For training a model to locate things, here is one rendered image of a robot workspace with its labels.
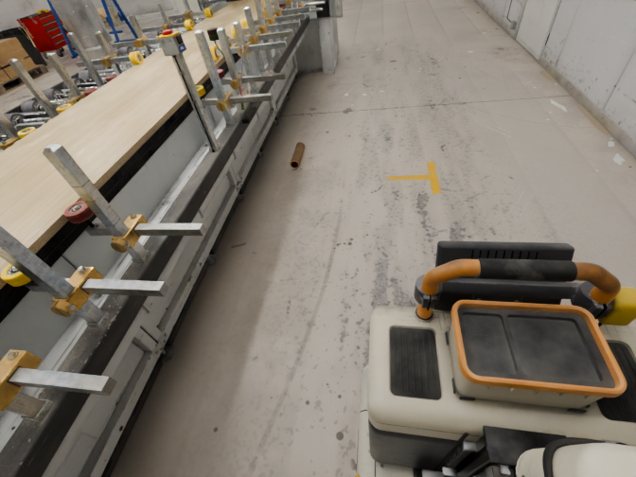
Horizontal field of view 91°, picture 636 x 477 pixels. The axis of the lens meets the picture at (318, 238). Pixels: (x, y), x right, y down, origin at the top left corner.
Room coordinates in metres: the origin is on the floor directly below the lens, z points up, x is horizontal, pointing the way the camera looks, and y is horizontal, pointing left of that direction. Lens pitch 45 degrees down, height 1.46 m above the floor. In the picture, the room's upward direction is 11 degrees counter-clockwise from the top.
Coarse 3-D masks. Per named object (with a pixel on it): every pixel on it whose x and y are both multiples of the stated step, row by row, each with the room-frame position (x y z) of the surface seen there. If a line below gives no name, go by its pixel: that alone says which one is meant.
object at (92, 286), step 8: (88, 280) 0.61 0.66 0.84; (96, 280) 0.61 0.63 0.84; (104, 280) 0.60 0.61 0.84; (112, 280) 0.60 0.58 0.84; (120, 280) 0.59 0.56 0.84; (128, 280) 0.59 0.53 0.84; (136, 280) 0.58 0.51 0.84; (32, 288) 0.64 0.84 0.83; (40, 288) 0.63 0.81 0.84; (88, 288) 0.59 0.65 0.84; (96, 288) 0.58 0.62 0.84; (104, 288) 0.57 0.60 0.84; (112, 288) 0.57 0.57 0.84; (120, 288) 0.56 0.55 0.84; (128, 288) 0.56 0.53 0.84; (136, 288) 0.55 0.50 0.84; (144, 288) 0.55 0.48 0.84; (152, 288) 0.54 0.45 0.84; (160, 288) 0.54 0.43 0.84; (168, 288) 0.56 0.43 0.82
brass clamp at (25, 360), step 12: (12, 360) 0.40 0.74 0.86; (24, 360) 0.40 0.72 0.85; (36, 360) 0.41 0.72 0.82; (0, 372) 0.37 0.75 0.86; (12, 372) 0.37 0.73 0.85; (0, 384) 0.34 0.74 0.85; (12, 384) 0.35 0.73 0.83; (0, 396) 0.32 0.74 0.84; (12, 396) 0.33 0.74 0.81; (0, 408) 0.31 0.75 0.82
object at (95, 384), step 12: (24, 372) 0.37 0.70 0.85; (36, 372) 0.36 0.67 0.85; (48, 372) 0.35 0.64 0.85; (60, 372) 0.35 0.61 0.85; (24, 384) 0.34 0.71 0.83; (36, 384) 0.33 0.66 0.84; (48, 384) 0.32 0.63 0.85; (60, 384) 0.32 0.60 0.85; (72, 384) 0.31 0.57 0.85; (84, 384) 0.31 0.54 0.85; (96, 384) 0.30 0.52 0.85; (108, 384) 0.30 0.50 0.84
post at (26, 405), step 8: (16, 400) 0.33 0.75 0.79; (24, 400) 0.33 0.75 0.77; (32, 400) 0.34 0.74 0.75; (40, 400) 0.34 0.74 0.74; (8, 408) 0.31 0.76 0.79; (16, 408) 0.32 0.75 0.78; (24, 408) 0.32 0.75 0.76; (32, 408) 0.33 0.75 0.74; (40, 408) 0.33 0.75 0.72; (32, 416) 0.31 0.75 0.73
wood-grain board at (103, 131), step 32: (192, 32) 3.39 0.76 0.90; (160, 64) 2.51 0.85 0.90; (192, 64) 2.36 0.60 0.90; (96, 96) 2.08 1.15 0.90; (128, 96) 1.96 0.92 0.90; (160, 96) 1.86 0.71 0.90; (64, 128) 1.65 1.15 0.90; (96, 128) 1.57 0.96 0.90; (128, 128) 1.50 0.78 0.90; (0, 160) 1.41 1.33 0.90; (32, 160) 1.34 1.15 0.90; (96, 160) 1.23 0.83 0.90; (0, 192) 1.11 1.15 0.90; (32, 192) 1.06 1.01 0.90; (64, 192) 1.02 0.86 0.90; (0, 224) 0.89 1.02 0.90; (32, 224) 0.85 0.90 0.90; (0, 256) 0.72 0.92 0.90; (0, 288) 0.62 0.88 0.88
